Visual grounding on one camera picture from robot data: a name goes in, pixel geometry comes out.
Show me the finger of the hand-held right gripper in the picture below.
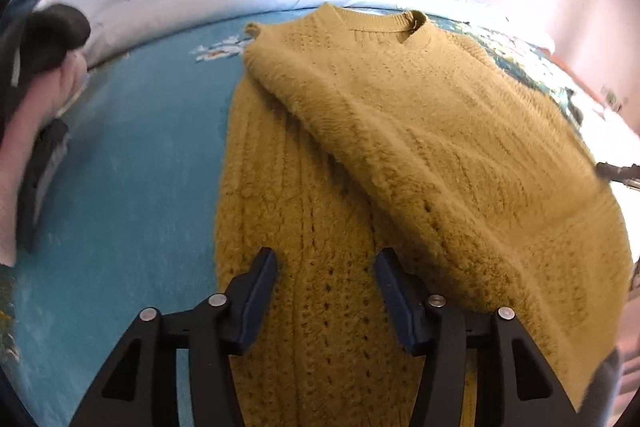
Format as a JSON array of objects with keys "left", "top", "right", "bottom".
[{"left": 595, "top": 161, "right": 640, "bottom": 190}]

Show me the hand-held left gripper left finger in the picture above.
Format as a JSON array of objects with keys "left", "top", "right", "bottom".
[{"left": 69, "top": 247, "right": 279, "bottom": 427}]

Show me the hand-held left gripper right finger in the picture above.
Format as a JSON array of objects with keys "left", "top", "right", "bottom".
[{"left": 374, "top": 247, "right": 578, "bottom": 427}]

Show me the yellow knitted sweater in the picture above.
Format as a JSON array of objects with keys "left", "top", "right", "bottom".
[{"left": 214, "top": 3, "right": 632, "bottom": 427}]

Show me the teal floral blanket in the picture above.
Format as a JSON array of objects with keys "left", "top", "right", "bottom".
[{"left": 10, "top": 9, "right": 601, "bottom": 427}]

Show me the dark grey folded garment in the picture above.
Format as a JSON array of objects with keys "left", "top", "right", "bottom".
[{"left": 20, "top": 119, "right": 70, "bottom": 255}]

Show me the pink folded garment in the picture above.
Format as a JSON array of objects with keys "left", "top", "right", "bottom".
[{"left": 0, "top": 49, "right": 86, "bottom": 268}]

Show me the black folded garment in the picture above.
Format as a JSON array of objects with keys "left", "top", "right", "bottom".
[{"left": 0, "top": 4, "right": 92, "bottom": 132}]

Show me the blue folded garment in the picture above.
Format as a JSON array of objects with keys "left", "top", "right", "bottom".
[{"left": 0, "top": 0, "right": 47, "bottom": 32}]

